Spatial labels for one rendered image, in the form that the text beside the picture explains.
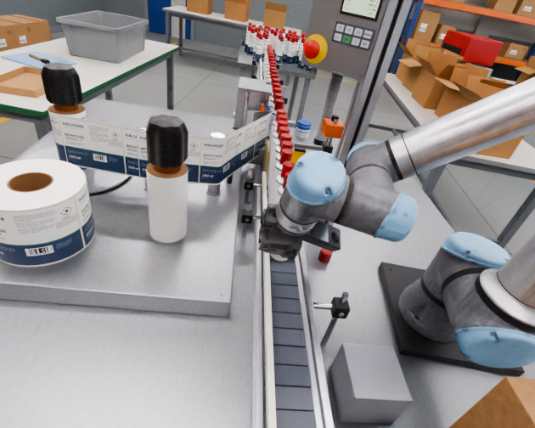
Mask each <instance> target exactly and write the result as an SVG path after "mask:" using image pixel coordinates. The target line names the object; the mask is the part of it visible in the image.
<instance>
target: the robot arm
mask: <svg viewBox="0 0 535 428"><path fill-rule="evenodd" d="M534 131H535V77H533V78H531V79H529V80H526V81H524V82H521V83H519V84H517V85H514V86H513V87H509V88H507V89H505V90H503V91H501V92H499V93H495V94H494V95H491V96H489V97H486V98H484V99H481V100H479V101H477V102H475V103H473V104H469V105H467V106H465V107H463V108H461V109H459V110H456V111H454V112H451V113H449V114H447V115H444V116H442V117H439V118H437V119H435V120H433V121H430V122H427V123H426V124H424V125H421V126H419V127H416V128H414V129H412V130H409V131H407V132H404V133H402V134H400V135H397V136H396V137H394V138H390V139H389V140H386V141H384V142H382V143H380V144H377V143H375V142H362V143H359V144H357V145H355V146H354V147H353V148H352V149H351V150H350V152H349V153H348V156H347V158H346V167H344V166H343V165H342V163H341V162H340V161H339V160H337V159H336V158H335V157H334V156H333V155H332V154H330V153H327V152H323V151H313V152H309V153H307V154H305V155H303V156H302V157H301V158H300V159H299V160H298V161H297V162H296V164H295V166H294V168H293V169H292V171H291V172H290V174H289V176H288V178H287V182H286V185H285V187H284V191H283V193H282V194H281V197H280V199H279V203H278V204H269V203H268V204H267V209H265V208H264V210H263V213H262V217H261V221H260V223H261V227H260V230H259V239H258V243H260V246H259V248H258V250H260V251H264V252H266V253H270V254H275V255H280V256H281V257H283V258H287V260H291V261H294V260H295V258H296V256H297V252H299V251H300V250H301V247H302V241H306V242H307V243H310V244H313V245H316V246H318V247H321V248H323V249H325V250H327V251H332V252H333V251H339V250H340V249H341V231H340V230H339V229H338V228H336V227H333V226H331V225H329V224H328V223H326V222H322V221H320V220H319V218H320V219H323V220H325V221H328V222H333V223H336V224H339V225H341V226H344V227H347V228H351V229H354V230H356V231H358V232H361V233H364V234H368V235H371V236H373V238H380V239H385V240H389V241H391V242H398V241H401V240H403V239H405V238H406V237H407V236H408V234H409V232H410V231H411V230H412V228H413V226H414V224H415V221H416V217H417V213H418V206H417V203H416V201H415V199H414V198H412V197H410V196H407V195H405V194H404V193H403V192H400V193H399V192H396V191H395V189H394V185H393V184H394V183H395V182H398V181H401V180H403V179H405V178H408V177H412V176H414V175H417V174H419V173H422V172H426V171H428V170H430V169H433V168H435V167H438V166H442V165H444V164H447V163H449V162H451V161H456V160H458V159H460V158H463V157H466V156H468V155H472V154H474V153H476V152H479V151H482V150H484V149H488V148H491V147H493V146H495V145H498V144H501V143H504V142H507V141H509V140H511V139H514V138H518V137H520V136H523V135H525V134H528V133H530V132H534ZM398 306H399V309H400V312H401V314H402V316H403V317H404V319H405V320H406V321H407V323H408V324H409V325H410V326H411V327H412V328H413V329H415V330H416V331H417V332H418V333H420V334H421V335H423V336H425V337H427V338H429V339H431V340H434V341H439V342H453V341H457V344H458V346H459V350H460V351H461V353H462V354H463V355H464V356H465V357H466V358H468V359H469V360H470V361H472V362H474V363H477V364H480V365H483V366H487V367H492V368H516V367H521V366H525V365H528V364H531V363H534V362H535V234H534V235H533V236H532V237H531V238H530V239H529V240H528V241H527V242H526V243H525V244H524V245H523V246H522V247H521V248H520V249H519V250H518V251H517V252H516V253H515V254H514V255H513V256H512V257H511V258H510V256H509V255H508V253H507V252H506V251H505V250H504V249H503V248H501V247H500V246H499V245H497V244H495V243H494V242H492V241H491V240H489V239H486V238H483V237H481V236H479V235H476V234H471V233H466V232H457V233H453V234H450V235H449V236H448V237H447V238H446V240H445V241H444V243H442V244H441V248H440V249H439V251H438V252H437V253H436V255H435V257H434V258H433V260H432V261H431V263H430V265H429V267H428V268H427V269H426V270H425V272H424V274H423V276H422V277H421V278H420V279H418V280H417V281H415V282H414V283H412V284H411V285H409V286H408V287H407V288H406V289H405V290H404V291H403V293H402V294H401V295H400V297H399V301H398Z"/></svg>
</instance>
